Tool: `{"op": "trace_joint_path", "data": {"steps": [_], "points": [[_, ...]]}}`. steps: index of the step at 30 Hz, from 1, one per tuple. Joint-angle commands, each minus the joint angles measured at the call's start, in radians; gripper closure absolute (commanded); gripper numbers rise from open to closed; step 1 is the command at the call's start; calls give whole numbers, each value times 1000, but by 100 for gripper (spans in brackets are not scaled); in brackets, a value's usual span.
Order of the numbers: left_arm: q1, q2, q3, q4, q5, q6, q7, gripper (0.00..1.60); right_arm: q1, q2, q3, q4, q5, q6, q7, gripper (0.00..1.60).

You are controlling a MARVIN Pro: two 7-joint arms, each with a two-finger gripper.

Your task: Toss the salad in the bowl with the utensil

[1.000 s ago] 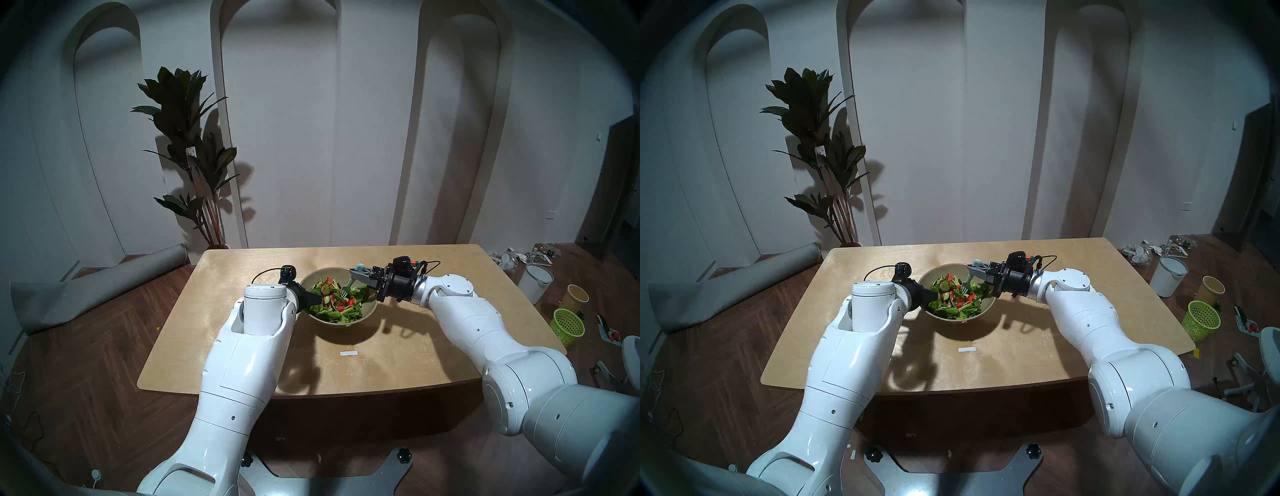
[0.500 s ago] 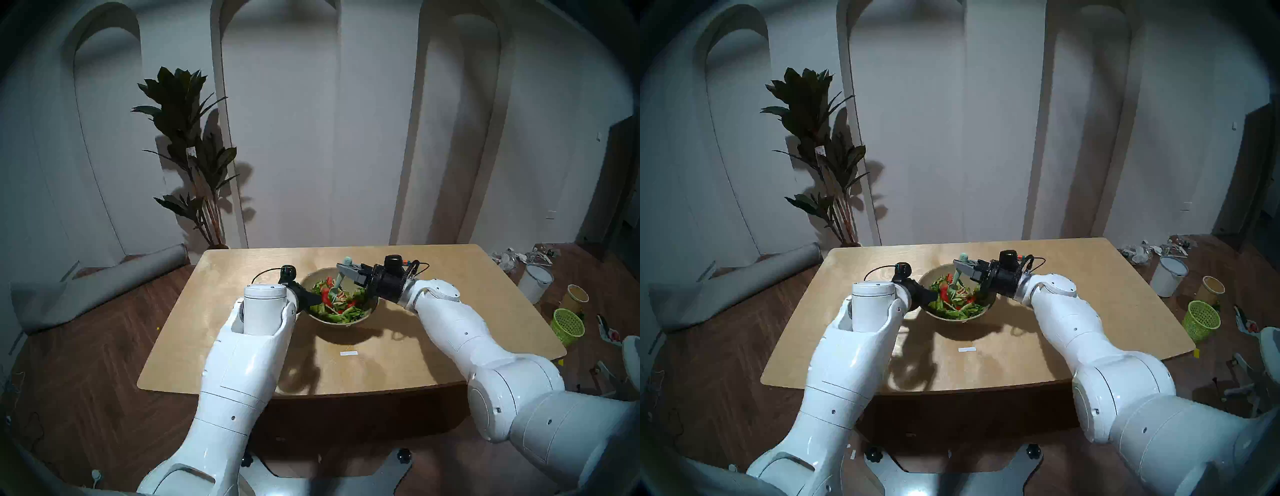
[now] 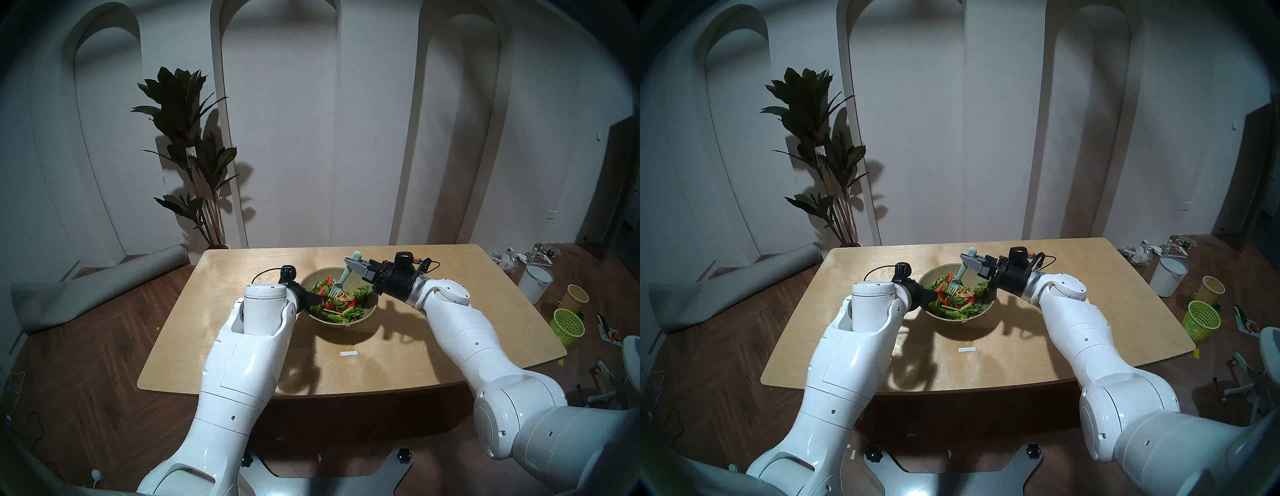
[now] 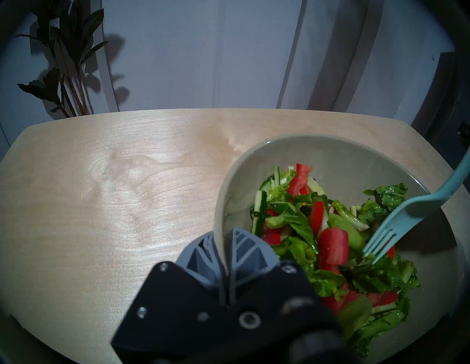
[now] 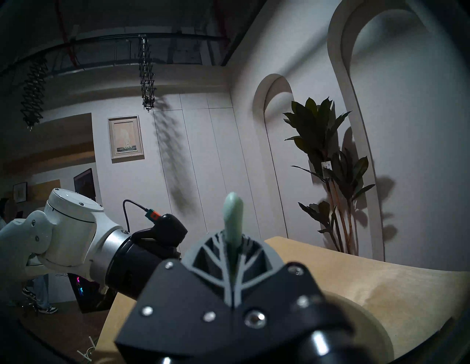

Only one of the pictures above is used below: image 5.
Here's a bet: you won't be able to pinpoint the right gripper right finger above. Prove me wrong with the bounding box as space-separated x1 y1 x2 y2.
234 235 368 364

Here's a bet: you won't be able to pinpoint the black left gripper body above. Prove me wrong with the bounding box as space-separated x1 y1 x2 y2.
105 237 182 299

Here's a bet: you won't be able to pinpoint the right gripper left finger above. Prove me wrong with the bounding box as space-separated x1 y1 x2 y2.
116 232 236 364

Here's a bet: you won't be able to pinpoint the beige salad bowl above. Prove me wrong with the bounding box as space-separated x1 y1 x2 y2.
323 292 394 364

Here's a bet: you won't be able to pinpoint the teal plastic fork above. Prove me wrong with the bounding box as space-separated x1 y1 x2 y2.
224 192 244 257

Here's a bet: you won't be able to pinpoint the black computer tower with lights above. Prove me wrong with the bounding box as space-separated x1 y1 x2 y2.
68 273 115 313

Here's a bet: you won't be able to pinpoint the person legs in jeans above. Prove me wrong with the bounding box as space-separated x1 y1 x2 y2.
21 274 58 314

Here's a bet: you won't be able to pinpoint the dark flat screen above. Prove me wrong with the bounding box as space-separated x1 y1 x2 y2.
73 168 97 200

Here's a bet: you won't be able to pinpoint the tall dark green potted plant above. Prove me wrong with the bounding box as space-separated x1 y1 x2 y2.
283 97 376 255

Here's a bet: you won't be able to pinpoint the black hanging ornament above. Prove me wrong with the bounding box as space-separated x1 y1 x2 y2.
20 57 49 131
138 34 156 112

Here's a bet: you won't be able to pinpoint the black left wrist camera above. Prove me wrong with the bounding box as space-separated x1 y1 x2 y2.
130 214 188 254

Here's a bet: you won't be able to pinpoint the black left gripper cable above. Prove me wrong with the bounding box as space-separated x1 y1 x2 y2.
123 199 159 221

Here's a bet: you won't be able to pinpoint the framed wall picture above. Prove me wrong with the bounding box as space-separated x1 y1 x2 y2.
108 115 145 164

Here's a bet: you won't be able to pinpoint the black ceiling rail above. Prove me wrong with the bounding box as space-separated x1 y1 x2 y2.
0 32 228 76

